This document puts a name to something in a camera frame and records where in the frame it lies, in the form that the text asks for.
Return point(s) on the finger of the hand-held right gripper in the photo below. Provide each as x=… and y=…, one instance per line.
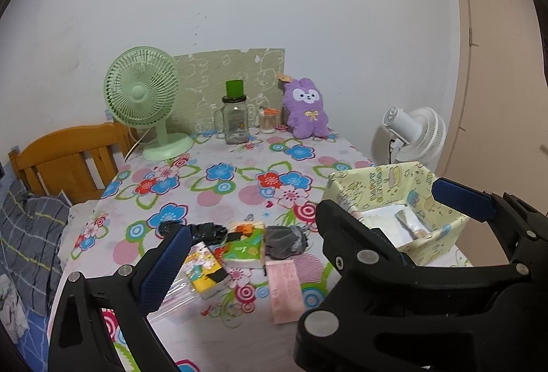
x=464, y=198
x=355, y=243

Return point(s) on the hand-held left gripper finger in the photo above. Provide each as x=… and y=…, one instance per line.
x=167, y=265

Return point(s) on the clear plastic packet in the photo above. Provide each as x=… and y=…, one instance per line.
x=180, y=297

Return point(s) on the yellow printed tissue pack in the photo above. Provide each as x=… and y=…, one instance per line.
x=205, y=269

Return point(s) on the yellow patterned fabric storage box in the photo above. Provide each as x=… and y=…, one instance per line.
x=376, y=183

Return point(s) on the grey knitted socks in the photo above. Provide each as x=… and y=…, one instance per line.
x=284, y=241

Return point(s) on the green tissue pack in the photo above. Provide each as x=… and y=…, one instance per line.
x=246, y=248

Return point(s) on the pink paper packet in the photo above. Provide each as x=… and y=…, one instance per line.
x=284, y=290

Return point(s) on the black cloth bundle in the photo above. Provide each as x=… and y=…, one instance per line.
x=207, y=233

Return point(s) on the white floor fan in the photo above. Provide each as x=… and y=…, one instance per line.
x=421, y=132

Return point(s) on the grey plaid blanket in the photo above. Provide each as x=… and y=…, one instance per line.
x=30, y=235

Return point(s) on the purple plush bunny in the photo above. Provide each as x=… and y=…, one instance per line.
x=306, y=106

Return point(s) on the beige door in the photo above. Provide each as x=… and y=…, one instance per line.
x=492, y=55

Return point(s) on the clear cotton swab jar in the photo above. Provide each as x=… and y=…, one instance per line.
x=269, y=121

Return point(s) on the wooden bed headboard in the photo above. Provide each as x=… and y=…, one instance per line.
x=55, y=158

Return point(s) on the blue bedsheet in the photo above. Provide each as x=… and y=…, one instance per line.
x=30, y=346

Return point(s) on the glass mug jar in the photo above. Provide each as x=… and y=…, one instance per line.
x=235, y=119

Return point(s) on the white crumpled cloth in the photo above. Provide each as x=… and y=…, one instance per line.
x=10, y=303

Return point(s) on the green desk fan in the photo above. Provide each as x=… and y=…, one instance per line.
x=137, y=94

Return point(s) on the small brown tag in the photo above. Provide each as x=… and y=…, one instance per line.
x=283, y=80

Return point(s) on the green plastic cup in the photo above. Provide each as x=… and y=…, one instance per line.
x=234, y=88

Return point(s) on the green patterned wall sheet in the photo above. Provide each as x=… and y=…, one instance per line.
x=205, y=72

